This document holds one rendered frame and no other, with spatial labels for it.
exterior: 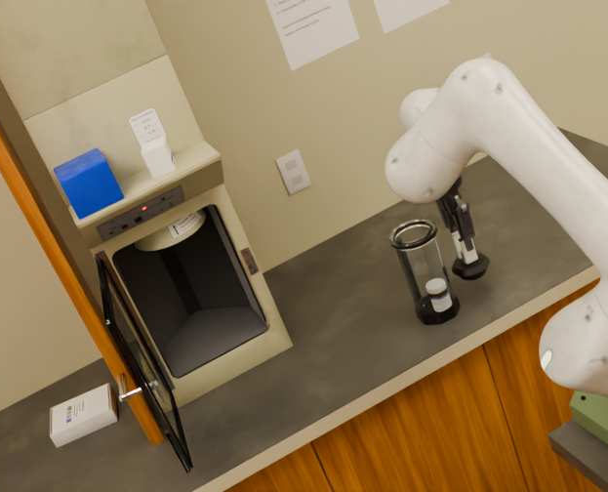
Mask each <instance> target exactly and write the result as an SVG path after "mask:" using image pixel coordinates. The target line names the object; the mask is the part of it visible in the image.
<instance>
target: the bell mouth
mask: <svg viewBox="0 0 608 492"><path fill-rule="evenodd" d="M205 218H206V214H205V212H204V211H203V210H201V209H199V210H197V211H195V212H193V213H191V214H189V215H187V216H185V217H183V218H182V219H180V220H178V221H176V222H174V223H172V224H170V225H167V226H165V227H163V228H161V229H159V230H157V231H155V232H153V233H151V234H150V235H148V236H146V237H144V238H142V239H140V240H138V241H136V242H134V244H135V247H136V248H137V249H139V250H142V251H155V250H160V249H164V248H167V247H170V246H173V245H175V244H177V243H179V242H181V241H183V240H185V239H187V238H188V237H189V236H190V235H191V234H193V233H194V232H195V231H196V230H197V229H198V228H200V227H201V226H202V225H203V223H204V221H205Z"/></svg>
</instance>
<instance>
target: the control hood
mask: <svg viewBox="0 0 608 492"><path fill-rule="evenodd" d="M173 156H174V158H175V160H176V170H175V171H172V172H169V173H167V174H164V175H162V176H159V177H156V178H154V179H153V178H152V176H151V174H150V172H149V170H148V168H146V169H144V170H142V171H140V172H138V173H136V174H134V175H133V176H131V177H129V178H127V179H125V180H123V181H121V182H119V183H118V184H119V186H120V188H121V190H122V192H123V194H124V199H122V200H120V201H118V202H116V203H114V204H112V205H110V206H107V207H105V208H103V209H101V210H99V211H97V212H96V213H94V214H92V215H90V216H88V217H86V218H84V219H82V220H79V219H78V217H77V215H76V213H75V212H74V210H73V208H72V206H71V205H70V206H69V208H68V210H69V212H70V214H71V216H72V218H73V220H74V221H75V224H76V225H77V227H78V229H79V231H80V232H81V234H82V236H83V238H84V240H85V241H86V243H87V245H88V247H89V249H93V248H95V247H97V246H99V245H101V244H103V243H104V242H106V241H108V240H110V239H112V238H114V237H116V236H118V235H120V234H122V233H124V232H126V231H128V230H130V229H132V228H134V227H136V226H139V225H136V226H134V227H132V228H130V229H128V230H126V231H124V232H122V233H120V234H118V235H116V236H114V237H112V238H110V239H108V240H106V241H104V242H103V241H102V239H101V236H100V234H99V232H98V230H97V228H96V226H99V225H101V224H103V223H106V222H108V221H110V220H112V219H114V218H116V217H118V216H120V215H122V214H124V213H126V212H128V211H130V210H132V209H134V208H136V207H138V206H140V205H142V204H143V203H145V202H147V201H149V200H151V199H153V198H155V197H157V196H159V195H161V194H163V193H165V192H167V191H169V190H171V189H173V188H175V187H177V186H179V185H182V192H183V197H184V202H186V201H188V200H190V199H192V198H194V197H196V196H198V195H200V194H202V193H204V192H206V191H208V190H210V189H212V188H214V187H216V186H218V185H221V184H223V182H224V178H223V164H222V157H221V155H220V154H219V153H218V152H217V151H215V150H214V149H213V148H212V147H211V146H210V145H209V144H207V143H206V142H204V141H203V142H201V143H198V144H196V145H194V146H191V147H189V148H187V149H185V150H183V151H181V152H179V153H177V154H175V155H173ZM184 202H183V203H184ZM181 204H182V203H181ZM181 204H179V205H181ZM179 205H177V206H179ZM177 206H175V207H177ZM175 207H173V208H175ZM173 208H171V209H173ZM171 209H169V210H171ZM169 210H167V211H169ZM167 211H165V212H167ZM165 212H163V213H165ZM163 213H161V214H163ZM161 214H159V215H161ZM159 215H157V216H159ZM157 216H155V217H157ZM155 217H153V218H155ZM153 218H151V219H153ZM151 219H149V220H151ZM149 220H147V221H149ZM147 221H145V222H147ZM145 222H143V223H145ZM143 223H142V224H143ZM140 225H141V224H140Z"/></svg>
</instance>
